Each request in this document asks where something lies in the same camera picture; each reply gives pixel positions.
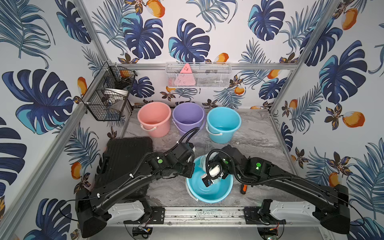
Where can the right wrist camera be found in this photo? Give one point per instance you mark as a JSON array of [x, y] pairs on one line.
[[214, 172]]

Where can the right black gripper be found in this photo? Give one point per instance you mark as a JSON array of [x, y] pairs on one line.
[[217, 158]]

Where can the purple plastic bucket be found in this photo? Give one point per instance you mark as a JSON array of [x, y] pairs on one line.
[[188, 116]]

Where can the orange handled screwdriver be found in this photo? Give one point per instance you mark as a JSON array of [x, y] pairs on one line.
[[243, 189]]

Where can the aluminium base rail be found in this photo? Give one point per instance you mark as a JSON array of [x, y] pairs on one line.
[[281, 214]]

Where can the pink plastic bucket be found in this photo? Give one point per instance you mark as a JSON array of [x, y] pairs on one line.
[[155, 119]]

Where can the pink triangular sponge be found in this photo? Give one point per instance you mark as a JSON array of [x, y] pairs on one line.
[[185, 78]]

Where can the black wire basket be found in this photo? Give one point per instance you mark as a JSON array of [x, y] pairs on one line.
[[110, 92]]

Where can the mint green microfiber cloth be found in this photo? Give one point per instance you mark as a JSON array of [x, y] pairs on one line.
[[202, 164]]

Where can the black ribbed case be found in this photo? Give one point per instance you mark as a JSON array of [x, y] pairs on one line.
[[119, 160]]

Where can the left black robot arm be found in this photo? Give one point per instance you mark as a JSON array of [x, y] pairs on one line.
[[92, 208]]

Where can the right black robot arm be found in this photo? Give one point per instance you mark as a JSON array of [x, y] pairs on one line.
[[331, 204]]

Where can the teal bucket with white handle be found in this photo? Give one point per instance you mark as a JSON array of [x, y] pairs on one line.
[[222, 123]]

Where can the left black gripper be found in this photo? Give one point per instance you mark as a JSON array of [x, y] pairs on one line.
[[188, 169]]

